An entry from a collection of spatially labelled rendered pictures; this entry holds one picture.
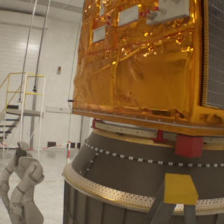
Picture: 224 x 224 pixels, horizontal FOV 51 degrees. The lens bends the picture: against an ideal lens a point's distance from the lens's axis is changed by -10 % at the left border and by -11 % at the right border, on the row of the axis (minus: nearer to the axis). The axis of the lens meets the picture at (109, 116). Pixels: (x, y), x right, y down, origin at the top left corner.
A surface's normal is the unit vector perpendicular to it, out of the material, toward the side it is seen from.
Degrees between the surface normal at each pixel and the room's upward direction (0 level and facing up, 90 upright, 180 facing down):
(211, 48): 90
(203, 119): 96
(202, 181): 62
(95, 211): 90
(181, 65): 85
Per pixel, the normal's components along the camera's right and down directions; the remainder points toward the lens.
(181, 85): -0.82, -0.08
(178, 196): -0.21, 0.01
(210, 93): 0.51, 0.08
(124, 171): -0.44, -0.49
